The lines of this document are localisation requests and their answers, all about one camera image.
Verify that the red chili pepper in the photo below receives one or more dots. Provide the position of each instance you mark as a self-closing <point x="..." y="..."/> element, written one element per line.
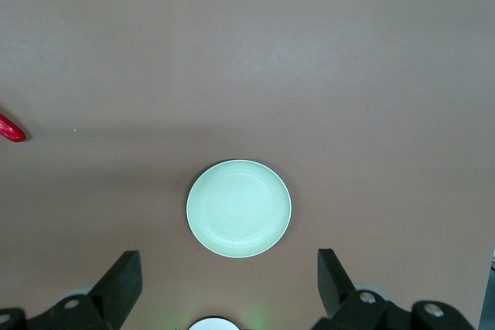
<point x="9" y="131"/>

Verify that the brown table cover sheet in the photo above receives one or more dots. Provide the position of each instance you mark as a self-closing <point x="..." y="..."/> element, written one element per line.
<point x="247" y="55"/>

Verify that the pale green round plate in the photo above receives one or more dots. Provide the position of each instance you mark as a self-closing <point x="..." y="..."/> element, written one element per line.
<point x="237" y="210"/>

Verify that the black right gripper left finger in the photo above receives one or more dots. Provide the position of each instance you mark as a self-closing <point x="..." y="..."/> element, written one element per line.
<point x="116" y="287"/>

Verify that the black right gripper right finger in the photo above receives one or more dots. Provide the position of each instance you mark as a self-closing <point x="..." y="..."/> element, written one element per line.
<point x="336" y="287"/>

